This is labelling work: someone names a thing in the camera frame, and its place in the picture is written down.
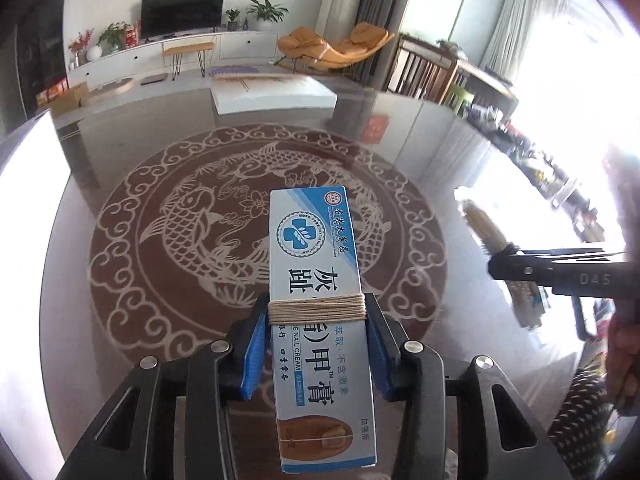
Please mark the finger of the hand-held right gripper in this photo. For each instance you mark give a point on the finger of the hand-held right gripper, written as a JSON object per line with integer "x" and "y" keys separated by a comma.
{"x": 520, "y": 269}

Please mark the red flower bouquet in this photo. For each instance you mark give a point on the red flower bouquet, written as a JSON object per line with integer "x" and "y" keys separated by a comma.
{"x": 80, "y": 42}

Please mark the small potted plant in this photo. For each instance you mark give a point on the small potted plant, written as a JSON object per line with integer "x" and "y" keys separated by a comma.
{"x": 232, "y": 17}

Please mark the flat black device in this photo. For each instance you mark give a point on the flat black device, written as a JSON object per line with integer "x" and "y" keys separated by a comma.
{"x": 152, "y": 79}

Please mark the white window curtain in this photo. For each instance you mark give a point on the white window curtain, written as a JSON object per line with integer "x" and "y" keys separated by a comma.
{"x": 520, "y": 25}

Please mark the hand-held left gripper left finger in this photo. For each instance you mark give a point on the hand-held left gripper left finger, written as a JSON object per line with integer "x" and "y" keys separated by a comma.
{"x": 252, "y": 355}

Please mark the orange bench with black legs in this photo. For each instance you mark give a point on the orange bench with black legs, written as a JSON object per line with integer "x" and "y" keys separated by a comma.
{"x": 187, "y": 49}

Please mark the dark wooden slatted chair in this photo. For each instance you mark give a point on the dark wooden slatted chair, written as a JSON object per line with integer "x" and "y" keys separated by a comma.
{"x": 425, "y": 70}

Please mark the dotted dark cloth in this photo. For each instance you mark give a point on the dotted dark cloth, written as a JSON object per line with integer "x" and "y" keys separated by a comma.
{"x": 582, "y": 420}

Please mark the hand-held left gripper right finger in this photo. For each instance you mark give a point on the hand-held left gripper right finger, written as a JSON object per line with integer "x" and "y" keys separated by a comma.
{"x": 380, "y": 360}

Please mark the long white panel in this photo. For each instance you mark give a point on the long white panel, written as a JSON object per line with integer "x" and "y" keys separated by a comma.
{"x": 30, "y": 200}

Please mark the large white flat box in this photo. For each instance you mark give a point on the large white flat box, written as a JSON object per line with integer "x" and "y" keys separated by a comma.
{"x": 272, "y": 95}

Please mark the black television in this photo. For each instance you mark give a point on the black television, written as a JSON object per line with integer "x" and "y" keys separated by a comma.
{"x": 182, "y": 10}

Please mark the red boxes on floor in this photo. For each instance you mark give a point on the red boxes on floor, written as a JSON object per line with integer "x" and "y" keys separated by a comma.
{"x": 50, "y": 91}

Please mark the cardboard box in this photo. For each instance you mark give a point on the cardboard box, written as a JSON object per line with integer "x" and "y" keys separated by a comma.
{"x": 70, "y": 100}

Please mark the person's right hand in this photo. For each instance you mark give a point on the person's right hand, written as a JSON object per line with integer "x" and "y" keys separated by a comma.
{"x": 625, "y": 360}

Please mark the bushy green potted plant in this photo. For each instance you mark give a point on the bushy green potted plant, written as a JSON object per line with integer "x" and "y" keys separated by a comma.
{"x": 112, "y": 35}

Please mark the dark glass display cabinet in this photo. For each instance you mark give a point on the dark glass display cabinet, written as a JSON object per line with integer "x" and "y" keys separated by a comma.
{"x": 40, "y": 35}

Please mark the white television cabinet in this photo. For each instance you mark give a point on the white television cabinet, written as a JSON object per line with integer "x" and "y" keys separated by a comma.
{"x": 150, "y": 57}

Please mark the green stool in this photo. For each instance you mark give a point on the green stool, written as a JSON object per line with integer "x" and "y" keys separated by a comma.
{"x": 459, "y": 100}

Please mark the clear bag of cotton swabs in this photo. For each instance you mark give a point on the clear bag of cotton swabs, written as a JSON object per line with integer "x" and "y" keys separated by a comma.
{"x": 482, "y": 227}

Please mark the round white vase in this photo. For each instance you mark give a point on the round white vase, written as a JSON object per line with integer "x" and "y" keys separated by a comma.
{"x": 93, "y": 53}

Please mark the round wooden board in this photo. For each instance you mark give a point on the round wooden board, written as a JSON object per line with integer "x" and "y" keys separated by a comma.
{"x": 117, "y": 87}

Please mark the large leafy potted plant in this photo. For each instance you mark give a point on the large leafy potted plant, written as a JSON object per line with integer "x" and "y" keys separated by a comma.
{"x": 267, "y": 11}

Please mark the blue and white carton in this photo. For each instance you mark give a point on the blue and white carton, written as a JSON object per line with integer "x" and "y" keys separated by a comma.
{"x": 320, "y": 400}

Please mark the purple round mat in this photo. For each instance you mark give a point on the purple round mat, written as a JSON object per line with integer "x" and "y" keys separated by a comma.
{"x": 231, "y": 70}

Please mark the orange lounge chair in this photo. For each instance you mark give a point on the orange lounge chair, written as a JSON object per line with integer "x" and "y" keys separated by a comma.
{"x": 332, "y": 46}

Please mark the grey curtain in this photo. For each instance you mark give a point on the grey curtain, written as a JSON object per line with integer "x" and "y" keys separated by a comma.
{"x": 382, "y": 5}

